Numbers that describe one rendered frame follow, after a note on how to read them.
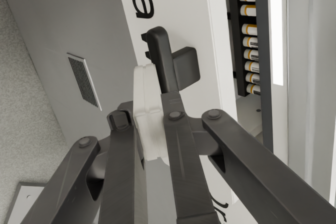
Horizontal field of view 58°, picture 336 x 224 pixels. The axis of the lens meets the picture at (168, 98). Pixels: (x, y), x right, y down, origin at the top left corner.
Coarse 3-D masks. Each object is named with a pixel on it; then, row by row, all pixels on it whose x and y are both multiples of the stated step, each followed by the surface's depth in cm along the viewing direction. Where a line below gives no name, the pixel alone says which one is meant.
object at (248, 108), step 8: (232, 40) 37; (232, 48) 37; (232, 56) 37; (232, 64) 38; (240, 96) 41; (248, 96) 40; (256, 96) 40; (240, 104) 39; (248, 104) 38; (256, 104) 38; (240, 112) 37; (248, 112) 37; (256, 112) 36; (240, 120) 36; (248, 120) 35; (256, 120) 35; (248, 128) 34; (256, 128) 34
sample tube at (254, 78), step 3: (249, 72) 34; (246, 75) 34; (249, 75) 34; (252, 75) 34; (255, 75) 33; (258, 75) 33; (246, 78) 34; (249, 78) 34; (252, 78) 34; (255, 78) 33; (258, 78) 33; (249, 81) 34; (252, 81) 34; (255, 81) 33; (258, 81) 33
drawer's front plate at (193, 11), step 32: (128, 0) 27; (160, 0) 24; (192, 0) 21; (224, 0) 21; (192, 32) 22; (224, 32) 22; (224, 64) 22; (192, 96) 26; (224, 96) 23; (224, 192) 29
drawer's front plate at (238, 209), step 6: (210, 192) 40; (216, 198) 40; (216, 204) 40; (228, 204) 38; (234, 204) 37; (240, 204) 36; (216, 210) 41; (222, 210) 40; (228, 210) 39; (234, 210) 38; (240, 210) 37; (246, 210) 36; (222, 216) 41; (228, 216) 39; (234, 216) 38; (240, 216) 37; (246, 216) 36; (252, 216) 35; (222, 222) 41; (228, 222) 40; (234, 222) 39; (240, 222) 38; (246, 222) 37; (252, 222) 36
